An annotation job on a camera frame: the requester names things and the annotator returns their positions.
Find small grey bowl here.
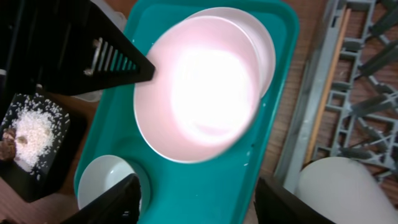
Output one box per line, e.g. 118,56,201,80
77,155,151,212

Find pale green cup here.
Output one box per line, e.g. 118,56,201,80
295,157,397,224

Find grey dishwasher rack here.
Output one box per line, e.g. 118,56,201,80
274,1,397,192

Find brown food scrap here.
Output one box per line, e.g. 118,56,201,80
1,128,16,161

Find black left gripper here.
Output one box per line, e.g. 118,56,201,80
1,0,155,102

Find clear plastic bin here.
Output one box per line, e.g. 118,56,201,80
71,0,128,103

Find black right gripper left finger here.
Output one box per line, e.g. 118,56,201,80
62,174,142,224

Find black tray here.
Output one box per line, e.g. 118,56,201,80
1,93,87,202

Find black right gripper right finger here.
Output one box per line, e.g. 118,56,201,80
254,177,334,224

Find wooden chopstick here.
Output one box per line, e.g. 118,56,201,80
303,6,351,165

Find teal plastic tray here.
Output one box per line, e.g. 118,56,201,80
75,0,300,223

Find large pink plate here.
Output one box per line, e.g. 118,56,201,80
187,7,276,97

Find white rice pile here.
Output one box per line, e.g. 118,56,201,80
12,107,55,172

